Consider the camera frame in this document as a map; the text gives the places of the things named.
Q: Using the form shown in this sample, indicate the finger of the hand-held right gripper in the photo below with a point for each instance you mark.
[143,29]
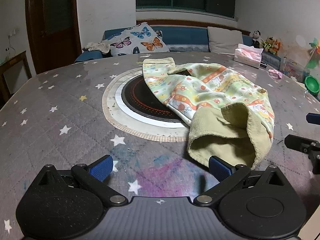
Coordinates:
[313,118]
[298,142]

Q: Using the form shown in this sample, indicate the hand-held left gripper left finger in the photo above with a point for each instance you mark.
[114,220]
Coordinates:
[101,168]

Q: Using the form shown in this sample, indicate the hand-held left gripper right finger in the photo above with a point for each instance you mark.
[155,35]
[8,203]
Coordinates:
[220,168]

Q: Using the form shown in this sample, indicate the patterned green children's pants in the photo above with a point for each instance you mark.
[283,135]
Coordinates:
[212,87]

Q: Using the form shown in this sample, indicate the green toy bowl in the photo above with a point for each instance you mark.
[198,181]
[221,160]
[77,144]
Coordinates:
[312,85]

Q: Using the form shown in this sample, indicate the clear plastic box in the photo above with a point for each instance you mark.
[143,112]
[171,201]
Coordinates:
[293,70]

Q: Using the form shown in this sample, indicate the pink hair scrunchie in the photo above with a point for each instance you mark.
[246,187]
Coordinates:
[275,73]

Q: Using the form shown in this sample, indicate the colourful pinwheel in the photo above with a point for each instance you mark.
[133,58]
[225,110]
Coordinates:
[313,55]

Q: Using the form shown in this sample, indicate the small black object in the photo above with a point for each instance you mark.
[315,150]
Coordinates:
[263,64]

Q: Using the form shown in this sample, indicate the grey star print tablecloth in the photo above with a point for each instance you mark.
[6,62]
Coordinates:
[62,105]

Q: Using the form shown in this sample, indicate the round black induction cooker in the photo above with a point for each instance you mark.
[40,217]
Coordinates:
[140,100]

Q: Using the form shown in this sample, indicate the orange plush toy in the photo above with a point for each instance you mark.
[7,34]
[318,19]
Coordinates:
[276,47]

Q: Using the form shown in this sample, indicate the yellow green plush toy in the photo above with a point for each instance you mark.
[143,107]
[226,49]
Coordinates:
[267,43]

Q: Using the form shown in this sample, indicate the pink tissue pack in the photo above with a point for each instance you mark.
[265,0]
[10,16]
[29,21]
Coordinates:
[250,55]

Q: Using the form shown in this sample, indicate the panda plush toy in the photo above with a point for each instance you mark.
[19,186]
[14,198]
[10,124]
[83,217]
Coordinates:
[256,36]

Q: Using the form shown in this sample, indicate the plain beige pillow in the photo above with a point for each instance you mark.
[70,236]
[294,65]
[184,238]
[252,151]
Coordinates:
[225,40]

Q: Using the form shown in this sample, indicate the crumpled white cloth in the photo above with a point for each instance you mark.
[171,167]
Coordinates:
[96,46]

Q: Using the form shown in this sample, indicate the dark wooden door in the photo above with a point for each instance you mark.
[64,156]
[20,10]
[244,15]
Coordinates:
[57,42]

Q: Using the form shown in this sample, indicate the butterfly print pillow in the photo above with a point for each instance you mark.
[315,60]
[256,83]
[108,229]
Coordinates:
[140,40]

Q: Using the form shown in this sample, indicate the blue sofa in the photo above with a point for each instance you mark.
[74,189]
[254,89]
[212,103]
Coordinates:
[185,36]

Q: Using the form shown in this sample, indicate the wooden side table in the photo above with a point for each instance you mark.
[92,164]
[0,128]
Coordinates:
[17,60]

